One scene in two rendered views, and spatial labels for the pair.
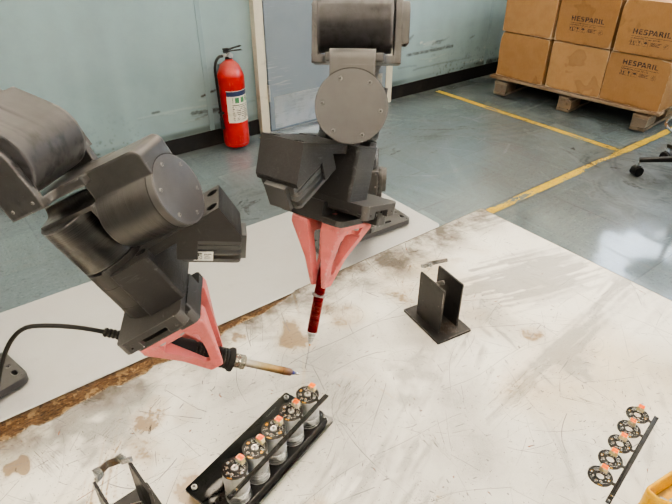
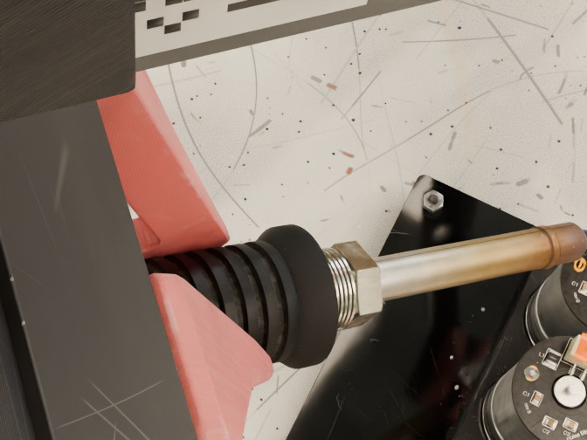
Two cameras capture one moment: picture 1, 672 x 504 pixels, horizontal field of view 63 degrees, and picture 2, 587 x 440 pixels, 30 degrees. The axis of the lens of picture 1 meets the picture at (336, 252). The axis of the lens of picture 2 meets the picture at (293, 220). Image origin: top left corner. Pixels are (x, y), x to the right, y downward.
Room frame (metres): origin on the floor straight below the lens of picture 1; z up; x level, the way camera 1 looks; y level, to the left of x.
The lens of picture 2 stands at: (0.37, 0.11, 1.05)
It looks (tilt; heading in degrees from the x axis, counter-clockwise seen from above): 72 degrees down; 351
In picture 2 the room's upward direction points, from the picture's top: straight up
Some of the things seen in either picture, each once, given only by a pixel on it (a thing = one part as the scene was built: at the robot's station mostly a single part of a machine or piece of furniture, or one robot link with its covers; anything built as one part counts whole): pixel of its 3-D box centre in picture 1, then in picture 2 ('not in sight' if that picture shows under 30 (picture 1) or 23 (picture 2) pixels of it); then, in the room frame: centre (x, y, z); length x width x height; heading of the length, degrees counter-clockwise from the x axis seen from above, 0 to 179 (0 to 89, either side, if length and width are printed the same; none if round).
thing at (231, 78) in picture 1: (233, 97); not in sight; (3.10, 0.58, 0.29); 0.16 x 0.15 x 0.55; 127
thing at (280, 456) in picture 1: (274, 444); not in sight; (0.37, 0.06, 0.79); 0.02 x 0.02 x 0.05
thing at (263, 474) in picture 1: (256, 463); not in sight; (0.35, 0.08, 0.79); 0.02 x 0.02 x 0.05
